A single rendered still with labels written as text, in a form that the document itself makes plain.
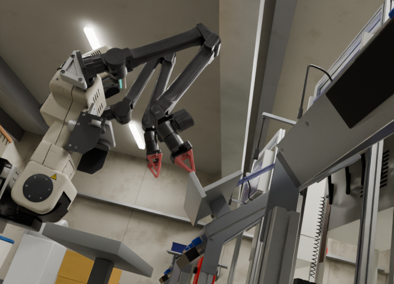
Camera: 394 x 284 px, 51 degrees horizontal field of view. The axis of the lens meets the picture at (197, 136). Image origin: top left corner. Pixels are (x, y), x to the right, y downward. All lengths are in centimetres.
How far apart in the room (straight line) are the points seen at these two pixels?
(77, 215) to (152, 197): 190
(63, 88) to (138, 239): 868
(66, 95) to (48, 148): 23
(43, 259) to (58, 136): 657
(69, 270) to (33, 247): 250
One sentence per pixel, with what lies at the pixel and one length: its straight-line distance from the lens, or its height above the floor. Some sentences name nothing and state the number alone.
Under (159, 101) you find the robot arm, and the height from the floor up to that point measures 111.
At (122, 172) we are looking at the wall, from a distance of 1076.
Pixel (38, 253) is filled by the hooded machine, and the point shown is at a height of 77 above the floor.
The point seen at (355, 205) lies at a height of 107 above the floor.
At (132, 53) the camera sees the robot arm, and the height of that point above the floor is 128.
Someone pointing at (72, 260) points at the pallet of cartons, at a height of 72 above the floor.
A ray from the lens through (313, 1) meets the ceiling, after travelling 483.
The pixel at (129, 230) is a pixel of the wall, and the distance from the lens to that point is 1030.
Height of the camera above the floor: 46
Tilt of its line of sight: 23 degrees up
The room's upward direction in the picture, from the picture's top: 16 degrees clockwise
